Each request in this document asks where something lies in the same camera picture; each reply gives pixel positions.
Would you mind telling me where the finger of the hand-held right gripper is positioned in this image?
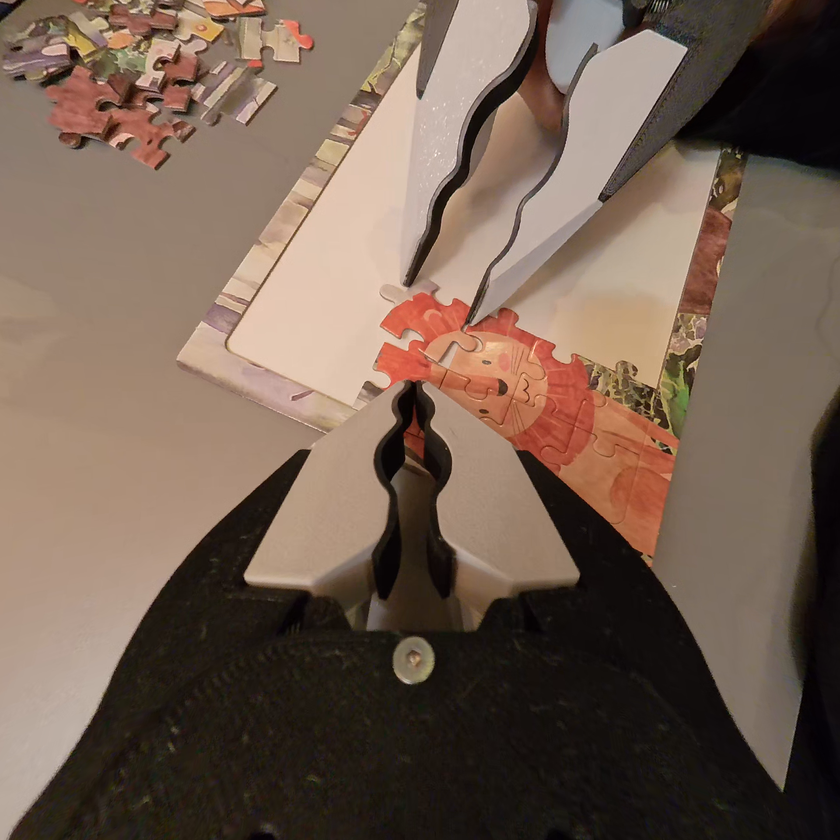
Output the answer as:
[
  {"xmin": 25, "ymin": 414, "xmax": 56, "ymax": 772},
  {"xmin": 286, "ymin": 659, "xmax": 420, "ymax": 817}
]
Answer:
[
  {"xmin": 400, "ymin": 0, "xmax": 542, "ymax": 290},
  {"xmin": 461, "ymin": 29, "xmax": 689, "ymax": 329}
]

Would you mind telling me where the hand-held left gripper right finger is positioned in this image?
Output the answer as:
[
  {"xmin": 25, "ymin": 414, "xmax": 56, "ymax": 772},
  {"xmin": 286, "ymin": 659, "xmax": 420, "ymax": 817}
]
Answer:
[{"xmin": 420, "ymin": 381, "xmax": 581, "ymax": 631}]

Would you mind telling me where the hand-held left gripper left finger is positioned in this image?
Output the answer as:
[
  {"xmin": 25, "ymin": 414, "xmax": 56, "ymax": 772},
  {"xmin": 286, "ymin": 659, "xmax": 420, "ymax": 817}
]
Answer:
[{"xmin": 243, "ymin": 379, "xmax": 417, "ymax": 629}]

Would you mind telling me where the assembled lion puzzle section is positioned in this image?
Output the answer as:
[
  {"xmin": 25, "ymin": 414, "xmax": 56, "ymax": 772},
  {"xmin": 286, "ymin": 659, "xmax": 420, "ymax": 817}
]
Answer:
[{"xmin": 373, "ymin": 279, "xmax": 681, "ymax": 562}]

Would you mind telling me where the printed frame puzzle tray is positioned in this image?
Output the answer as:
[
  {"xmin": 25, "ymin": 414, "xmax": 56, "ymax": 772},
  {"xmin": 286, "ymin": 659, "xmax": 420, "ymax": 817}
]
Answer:
[{"xmin": 176, "ymin": 0, "xmax": 750, "ymax": 567}]

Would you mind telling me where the person's right hand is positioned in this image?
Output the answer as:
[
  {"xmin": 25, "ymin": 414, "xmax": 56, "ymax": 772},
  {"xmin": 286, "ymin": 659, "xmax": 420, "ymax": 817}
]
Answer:
[{"xmin": 517, "ymin": 62, "xmax": 573, "ymax": 132}]

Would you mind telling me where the pile of loose puzzle pieces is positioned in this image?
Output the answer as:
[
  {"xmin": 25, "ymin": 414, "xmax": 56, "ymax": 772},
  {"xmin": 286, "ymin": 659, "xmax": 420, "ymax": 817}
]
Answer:
[{"xmin": 0, "ymin": 0, "xmax": 316, "ymax": 172}]

